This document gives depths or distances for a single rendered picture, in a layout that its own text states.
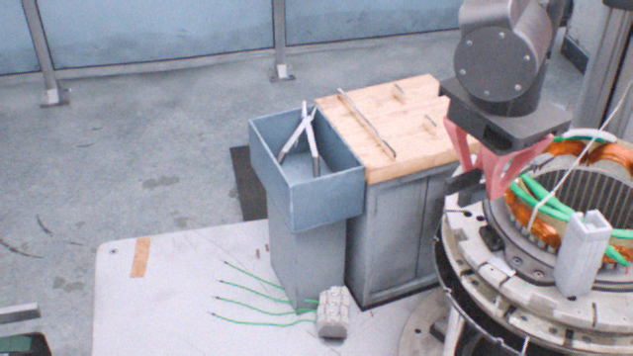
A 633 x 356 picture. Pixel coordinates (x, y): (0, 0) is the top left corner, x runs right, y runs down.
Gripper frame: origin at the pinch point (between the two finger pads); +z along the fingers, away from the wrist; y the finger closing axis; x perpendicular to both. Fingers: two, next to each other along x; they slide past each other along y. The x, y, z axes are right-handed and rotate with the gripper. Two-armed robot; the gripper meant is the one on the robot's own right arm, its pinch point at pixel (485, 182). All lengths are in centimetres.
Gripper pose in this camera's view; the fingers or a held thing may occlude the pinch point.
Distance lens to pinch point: 66.6
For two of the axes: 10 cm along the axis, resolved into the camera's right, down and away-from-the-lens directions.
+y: 5.2, 5.4, -6.6
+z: -0.3, 7.8, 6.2
